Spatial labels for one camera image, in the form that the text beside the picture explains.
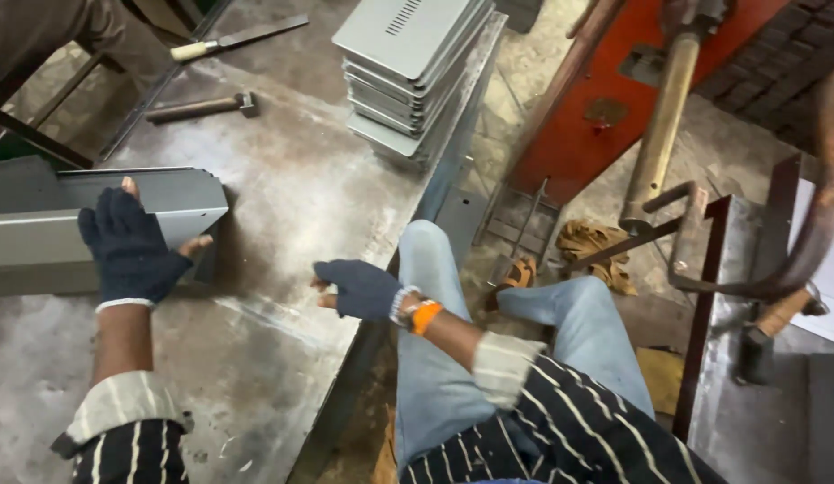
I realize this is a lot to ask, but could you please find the person's left hand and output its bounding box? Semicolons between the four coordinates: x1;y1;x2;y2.
77;177;214;315

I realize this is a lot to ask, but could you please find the person's right hand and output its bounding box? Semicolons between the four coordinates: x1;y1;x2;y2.
310;259;406;322

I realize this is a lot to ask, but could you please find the grey sheet metal housing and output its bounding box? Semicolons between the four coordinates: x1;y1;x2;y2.
0;156;230;298

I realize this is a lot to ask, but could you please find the orange wristband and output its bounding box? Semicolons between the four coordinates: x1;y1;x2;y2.
410;300;445;337

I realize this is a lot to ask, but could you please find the brown sandal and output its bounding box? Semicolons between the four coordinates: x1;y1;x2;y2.
484;257;539;313

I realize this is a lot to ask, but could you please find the stack of grey metal housings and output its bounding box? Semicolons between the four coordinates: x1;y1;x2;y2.
331;0;499;169

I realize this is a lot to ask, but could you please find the long steel ruler bar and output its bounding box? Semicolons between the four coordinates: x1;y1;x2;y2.
95;0;236;162

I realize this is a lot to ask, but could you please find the crumpled brown work glove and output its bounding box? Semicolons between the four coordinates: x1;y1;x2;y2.
555;219;640;297

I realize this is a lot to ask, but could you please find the red spot welding machine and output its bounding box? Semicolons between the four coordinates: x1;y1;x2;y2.
507;0;791;208

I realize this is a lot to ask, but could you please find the beaded bracelet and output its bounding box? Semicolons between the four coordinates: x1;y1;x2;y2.
389;285;422;328

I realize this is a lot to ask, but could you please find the metal foot pedal frame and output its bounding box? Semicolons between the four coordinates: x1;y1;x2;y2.
472;176;562;286

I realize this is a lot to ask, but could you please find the hammer with wooden handle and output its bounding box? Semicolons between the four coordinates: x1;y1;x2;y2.
145;91;260;126

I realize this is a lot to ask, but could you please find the metal file with pale handle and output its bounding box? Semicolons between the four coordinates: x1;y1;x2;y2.
170;14;310;64

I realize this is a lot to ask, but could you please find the dark metal stool frame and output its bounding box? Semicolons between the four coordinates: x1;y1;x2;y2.
0;40;122;170

